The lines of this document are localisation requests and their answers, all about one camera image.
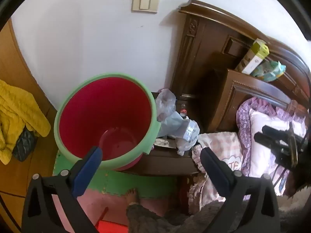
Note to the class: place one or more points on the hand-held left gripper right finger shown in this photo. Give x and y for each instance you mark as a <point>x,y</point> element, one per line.
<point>215,172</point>

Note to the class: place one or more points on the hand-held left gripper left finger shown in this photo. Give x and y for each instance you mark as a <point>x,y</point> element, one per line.
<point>90,172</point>

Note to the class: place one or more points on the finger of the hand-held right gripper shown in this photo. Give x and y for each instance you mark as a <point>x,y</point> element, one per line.
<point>274,131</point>
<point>266,139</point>

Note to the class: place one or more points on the white printed plastic bag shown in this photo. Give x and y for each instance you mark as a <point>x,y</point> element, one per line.
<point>189,131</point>

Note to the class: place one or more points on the pale grey plastic bag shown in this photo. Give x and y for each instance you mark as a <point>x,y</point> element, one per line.
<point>172,126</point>

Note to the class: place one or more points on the red bucket green rim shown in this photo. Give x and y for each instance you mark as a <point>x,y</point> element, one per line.
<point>97,106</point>

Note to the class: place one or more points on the green white carton box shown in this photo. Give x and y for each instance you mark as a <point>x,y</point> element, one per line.
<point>252,58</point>

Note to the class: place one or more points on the purple ruffled pillow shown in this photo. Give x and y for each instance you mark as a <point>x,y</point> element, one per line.
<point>262,138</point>

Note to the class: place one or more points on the pink checked pillow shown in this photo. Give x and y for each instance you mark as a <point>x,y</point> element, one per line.
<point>223,140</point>

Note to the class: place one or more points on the pink foam mat tile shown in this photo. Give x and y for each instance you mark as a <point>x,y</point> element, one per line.
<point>114,199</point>

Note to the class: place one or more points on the red plastic rod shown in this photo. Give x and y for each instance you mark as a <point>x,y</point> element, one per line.
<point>103,214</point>

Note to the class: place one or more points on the person's bare foot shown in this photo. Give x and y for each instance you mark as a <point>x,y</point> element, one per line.
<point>132,196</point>

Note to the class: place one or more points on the dark wooden nightstand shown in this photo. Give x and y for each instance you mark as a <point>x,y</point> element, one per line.
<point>165,160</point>

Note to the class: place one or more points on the shaggy grey white blanket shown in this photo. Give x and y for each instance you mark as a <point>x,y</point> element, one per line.
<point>296,211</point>

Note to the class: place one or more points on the flat printed card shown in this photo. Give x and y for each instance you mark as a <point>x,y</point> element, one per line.
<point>165,142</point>

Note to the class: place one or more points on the wet wipes pack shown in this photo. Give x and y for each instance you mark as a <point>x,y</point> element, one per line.
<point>267,71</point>

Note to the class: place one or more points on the red plastic stool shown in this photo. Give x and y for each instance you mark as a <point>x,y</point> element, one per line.
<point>114,228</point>

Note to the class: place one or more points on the small bottle red cap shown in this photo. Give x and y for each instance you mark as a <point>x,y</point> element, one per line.
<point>184,111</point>

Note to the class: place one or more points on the black quilted bag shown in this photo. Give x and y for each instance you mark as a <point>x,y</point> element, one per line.
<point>24,145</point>

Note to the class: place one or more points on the person's brown fleece trousers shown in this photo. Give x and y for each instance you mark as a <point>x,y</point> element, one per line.
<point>150,218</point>

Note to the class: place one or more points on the yellow fleece jacket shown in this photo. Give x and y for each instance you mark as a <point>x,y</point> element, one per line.
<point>17,106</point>

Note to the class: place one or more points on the dark wooden headboard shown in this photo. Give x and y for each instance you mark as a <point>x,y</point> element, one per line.
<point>201,60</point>

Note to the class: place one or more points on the beige wall light switch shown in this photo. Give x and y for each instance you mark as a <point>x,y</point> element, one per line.
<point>145,1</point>

